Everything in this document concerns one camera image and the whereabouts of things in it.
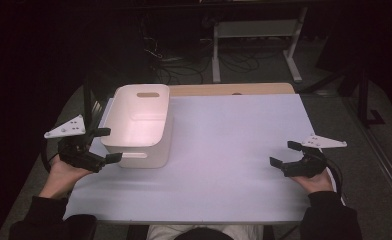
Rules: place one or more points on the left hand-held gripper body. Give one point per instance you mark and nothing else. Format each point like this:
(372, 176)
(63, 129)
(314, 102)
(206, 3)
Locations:
(77, 156)

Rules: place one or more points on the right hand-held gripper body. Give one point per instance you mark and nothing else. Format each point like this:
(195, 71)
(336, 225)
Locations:
(305, 166)

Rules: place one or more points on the white metal desk frame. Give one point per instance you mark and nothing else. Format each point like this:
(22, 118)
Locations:
(255, 28)

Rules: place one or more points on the person's right hand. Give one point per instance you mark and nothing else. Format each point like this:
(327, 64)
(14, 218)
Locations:
(314, 185)

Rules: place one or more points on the black metal stand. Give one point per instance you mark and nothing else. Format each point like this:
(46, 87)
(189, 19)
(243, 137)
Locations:
(362, 96)
(87, 96)

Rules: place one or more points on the person's torso clothing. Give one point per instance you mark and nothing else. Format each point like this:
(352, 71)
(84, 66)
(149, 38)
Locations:
(204, 232)

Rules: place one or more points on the person's left hand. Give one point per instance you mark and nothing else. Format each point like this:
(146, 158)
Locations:
(62, 180)

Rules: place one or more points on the white plastic storage bin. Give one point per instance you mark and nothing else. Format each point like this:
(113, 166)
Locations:
(140, 110)

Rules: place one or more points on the pale table mat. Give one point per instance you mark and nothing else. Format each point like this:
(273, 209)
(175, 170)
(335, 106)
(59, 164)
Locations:
(217, 150)

